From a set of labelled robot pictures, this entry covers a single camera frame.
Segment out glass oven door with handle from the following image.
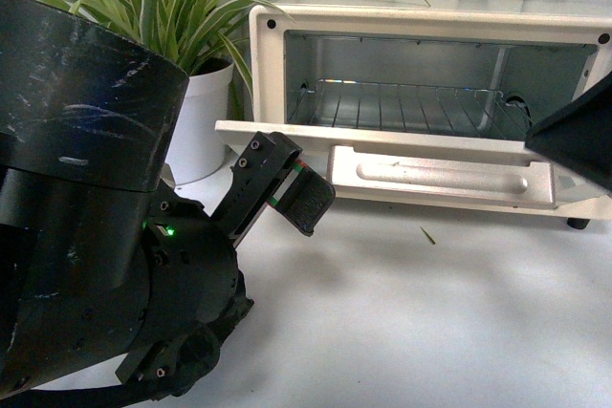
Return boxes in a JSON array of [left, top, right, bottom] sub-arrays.
[[216, 120, 610, 219]]

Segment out white plastic plant pot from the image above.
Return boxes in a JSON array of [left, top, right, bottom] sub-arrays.
[[165, 58, 233, 185]]

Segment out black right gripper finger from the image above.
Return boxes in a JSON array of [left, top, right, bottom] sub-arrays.
[[525, 75, 611, 191]]

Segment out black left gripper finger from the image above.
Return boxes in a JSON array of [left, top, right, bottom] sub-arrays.
[[211, 132, 336, 242]]

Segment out small fallen green leaf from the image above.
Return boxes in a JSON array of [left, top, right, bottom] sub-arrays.
[[420, 226, 437, 246]]

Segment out white Toshiba toaster oven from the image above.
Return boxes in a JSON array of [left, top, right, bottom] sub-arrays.
[[248, 0, 612, 231]]

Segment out metal wire oven rack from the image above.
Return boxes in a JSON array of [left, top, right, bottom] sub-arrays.
[[286, 79, 533, 140]]

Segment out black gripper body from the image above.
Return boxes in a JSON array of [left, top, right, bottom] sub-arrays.
[[117, 196, 252, 398]]

